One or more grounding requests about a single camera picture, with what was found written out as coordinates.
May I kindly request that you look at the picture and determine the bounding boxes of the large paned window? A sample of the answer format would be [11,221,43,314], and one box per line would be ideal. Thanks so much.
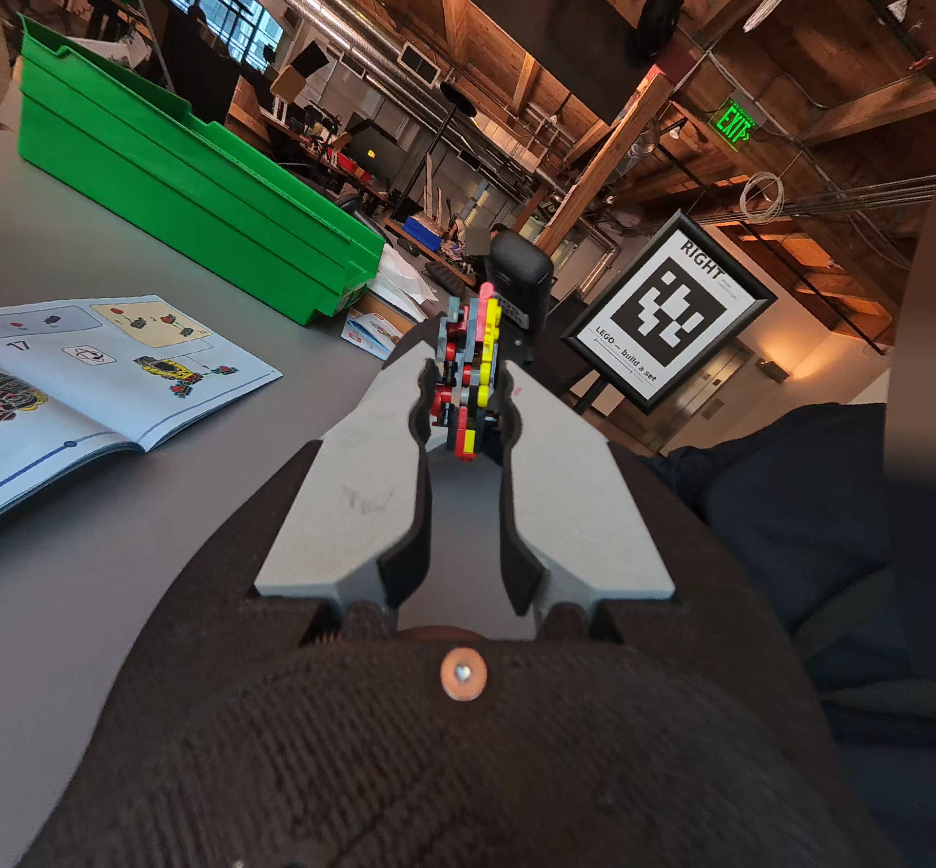
[166,0,285,74]

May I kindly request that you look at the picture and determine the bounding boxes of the red yellow black lego model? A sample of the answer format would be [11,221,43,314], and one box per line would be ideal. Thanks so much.
[433,282,506,461]

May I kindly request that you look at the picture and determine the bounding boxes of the green plastic bin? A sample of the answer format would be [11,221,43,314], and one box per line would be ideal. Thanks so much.
[18,71,378,300]
[16,13,387,277]
[18,104,371,327]

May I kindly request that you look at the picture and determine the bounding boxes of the white paper bag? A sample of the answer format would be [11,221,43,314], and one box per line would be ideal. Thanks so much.
[371,247,441,322]

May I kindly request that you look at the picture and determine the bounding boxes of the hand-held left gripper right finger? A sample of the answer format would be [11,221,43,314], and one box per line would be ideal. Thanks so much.
[496,358,678,618]

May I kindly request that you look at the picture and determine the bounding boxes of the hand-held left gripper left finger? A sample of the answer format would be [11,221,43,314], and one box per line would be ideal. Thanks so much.
[253,356,441,610]

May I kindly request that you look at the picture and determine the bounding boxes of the framed marker sign on stand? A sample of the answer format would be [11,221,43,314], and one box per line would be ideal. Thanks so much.
[561,210,779,416]

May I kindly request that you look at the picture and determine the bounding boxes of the lego instruction booklet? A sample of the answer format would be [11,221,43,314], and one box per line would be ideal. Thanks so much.
[0,295,285,515]

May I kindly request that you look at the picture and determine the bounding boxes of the person's dark blue clothing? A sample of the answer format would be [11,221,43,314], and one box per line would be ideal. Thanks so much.
[643,403,936,868]

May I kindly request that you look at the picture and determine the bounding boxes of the LEGO box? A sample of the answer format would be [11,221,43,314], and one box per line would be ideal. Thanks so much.
[341,309,410,362]

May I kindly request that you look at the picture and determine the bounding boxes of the black floor lamp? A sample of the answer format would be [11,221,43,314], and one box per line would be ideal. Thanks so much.
[420,81,478,176]

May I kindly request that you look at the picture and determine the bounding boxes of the green exit sign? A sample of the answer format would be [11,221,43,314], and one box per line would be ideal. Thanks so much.
[706,97,759,147]

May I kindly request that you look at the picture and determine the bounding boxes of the coiled white cable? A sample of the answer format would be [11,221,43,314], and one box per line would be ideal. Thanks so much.
[739,171,785,226]

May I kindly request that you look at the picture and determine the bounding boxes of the black round ceiling fan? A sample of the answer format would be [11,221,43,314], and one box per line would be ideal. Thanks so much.
[634,0,687,66]

